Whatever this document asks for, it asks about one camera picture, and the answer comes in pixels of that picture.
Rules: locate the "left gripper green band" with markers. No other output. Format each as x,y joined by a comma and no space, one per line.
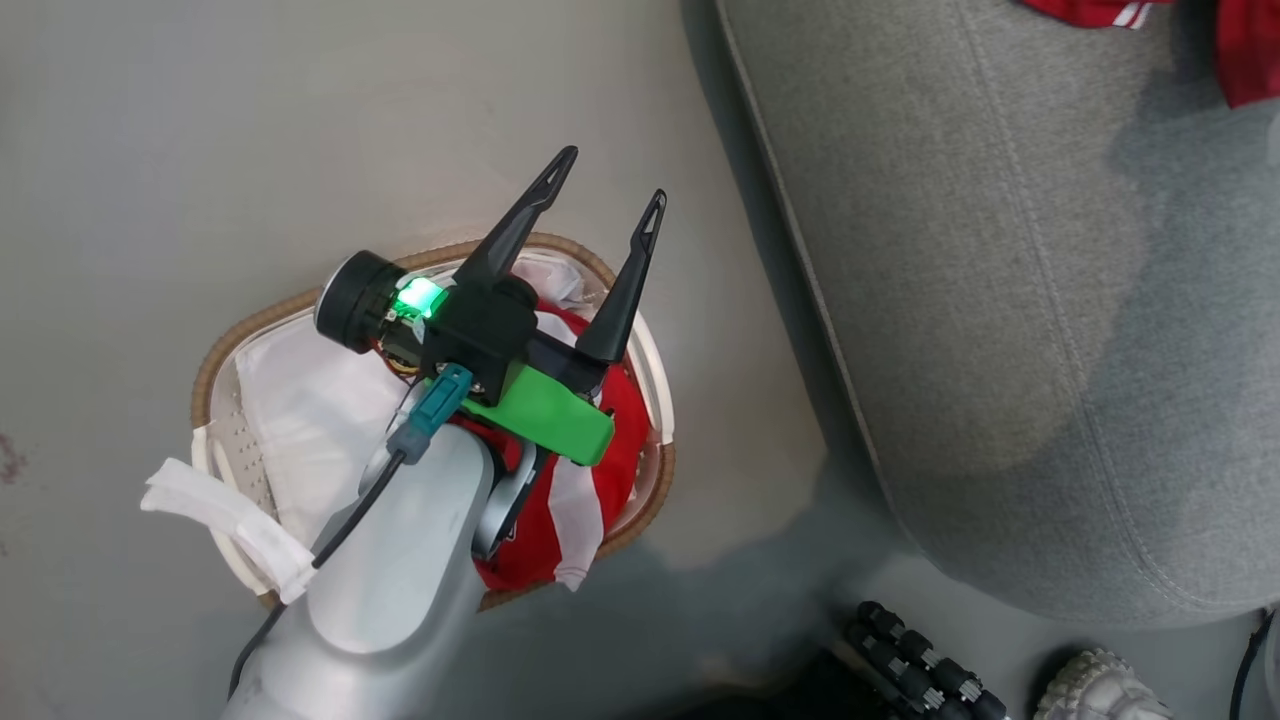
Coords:
480,330

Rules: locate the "white laundry basket brown rim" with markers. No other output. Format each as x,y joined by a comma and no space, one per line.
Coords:
235,430

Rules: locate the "white basket liner cloth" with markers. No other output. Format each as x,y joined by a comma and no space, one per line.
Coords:
310,420

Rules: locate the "red garment thin white stripes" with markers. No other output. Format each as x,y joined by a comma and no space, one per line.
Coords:
1250,50

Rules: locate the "black ribbed robot part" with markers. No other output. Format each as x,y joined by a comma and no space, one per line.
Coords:
915,665

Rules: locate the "red garment broad white panel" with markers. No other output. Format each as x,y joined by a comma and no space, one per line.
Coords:
625,440

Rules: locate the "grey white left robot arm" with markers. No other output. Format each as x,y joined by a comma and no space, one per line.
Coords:
400,560

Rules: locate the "white ribbed robot part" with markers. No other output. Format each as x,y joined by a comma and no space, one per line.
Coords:
1095,690

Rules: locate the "grey fabric sofa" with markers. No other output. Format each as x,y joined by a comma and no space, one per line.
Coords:
1000,300

